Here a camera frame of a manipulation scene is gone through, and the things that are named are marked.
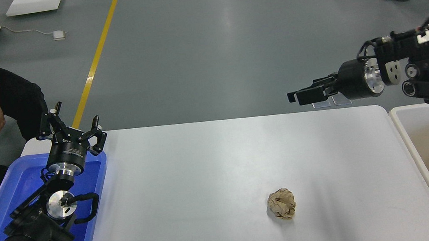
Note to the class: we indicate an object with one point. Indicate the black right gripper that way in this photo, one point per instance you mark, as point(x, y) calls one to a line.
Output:
point(356, 79)

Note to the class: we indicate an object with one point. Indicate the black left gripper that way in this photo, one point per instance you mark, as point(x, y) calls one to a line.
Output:
point(68, 149)

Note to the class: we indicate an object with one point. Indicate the brown paper ball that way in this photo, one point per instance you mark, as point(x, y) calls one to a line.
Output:
point(282, 204)

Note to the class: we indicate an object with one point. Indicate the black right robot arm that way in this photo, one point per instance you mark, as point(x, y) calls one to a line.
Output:
point(388, 51)

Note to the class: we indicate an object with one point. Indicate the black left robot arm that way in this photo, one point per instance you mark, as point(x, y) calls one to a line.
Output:
point(49, 213)

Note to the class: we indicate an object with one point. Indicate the left metal floor plate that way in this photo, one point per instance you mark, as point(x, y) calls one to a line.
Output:
point(322, 104)

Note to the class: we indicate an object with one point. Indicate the white flat board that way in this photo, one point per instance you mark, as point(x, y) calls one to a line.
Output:
point(22, 7)

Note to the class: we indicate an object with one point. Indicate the white power adapter with cable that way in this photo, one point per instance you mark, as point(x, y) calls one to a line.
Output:
point(56, 35)

